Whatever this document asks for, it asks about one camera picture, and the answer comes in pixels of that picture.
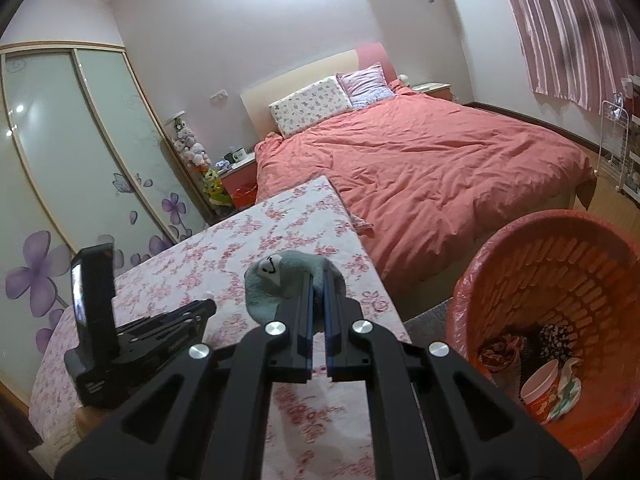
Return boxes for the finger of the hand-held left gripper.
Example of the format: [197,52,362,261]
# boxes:
[117,298,217,367]

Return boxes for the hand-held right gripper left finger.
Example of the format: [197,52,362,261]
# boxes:
[54,269,317,480]

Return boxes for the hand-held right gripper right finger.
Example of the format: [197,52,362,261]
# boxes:
[322,267,583,480]

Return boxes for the green fuzzy sock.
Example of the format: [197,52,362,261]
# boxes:
[243,251,347,328]

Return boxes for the black floral cloth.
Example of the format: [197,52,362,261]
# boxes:
[537,324,578,361]

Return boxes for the white green cloth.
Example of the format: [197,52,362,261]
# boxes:
[545,360,583,423]

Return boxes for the orange plastic basket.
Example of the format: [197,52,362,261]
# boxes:
[445,210,640,466]

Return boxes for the pink floral tablecloth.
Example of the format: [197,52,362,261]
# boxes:
[27,175,416,480]

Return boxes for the grey rug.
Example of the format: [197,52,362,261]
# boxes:
[402,300,461,346]

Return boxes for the red laundry basket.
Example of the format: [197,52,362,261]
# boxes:
[445,212,640,461]

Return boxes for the green yellow plush toy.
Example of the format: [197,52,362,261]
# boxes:
[201,167,233,208]

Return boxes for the red bag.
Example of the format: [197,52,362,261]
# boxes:
[235,185,261,210]

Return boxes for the wardrobe with purple flowers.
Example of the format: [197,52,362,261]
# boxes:
[0,42,211,411]

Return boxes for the pink nightstand with mugs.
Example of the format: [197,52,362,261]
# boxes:
[216,152,261,211]

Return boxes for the hanging plush toys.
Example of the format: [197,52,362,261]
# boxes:
[172,119,211,168]

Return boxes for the coral duvet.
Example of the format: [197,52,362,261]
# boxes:
[254,85,598,306]

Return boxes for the white paper cup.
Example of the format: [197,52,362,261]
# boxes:
[520,359,562,413]

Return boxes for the white floral pillow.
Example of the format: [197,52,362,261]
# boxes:
[268,75,355,138]

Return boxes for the pink striped pillow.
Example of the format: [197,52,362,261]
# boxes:
[336,62,396,110]

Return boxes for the beige and pink headboard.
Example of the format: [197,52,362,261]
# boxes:
[240,42,398,138]

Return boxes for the pink striped curtain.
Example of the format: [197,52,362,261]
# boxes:
[492,0,640,113]

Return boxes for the white wire rack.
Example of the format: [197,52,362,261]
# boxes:
[597,92,640,196]

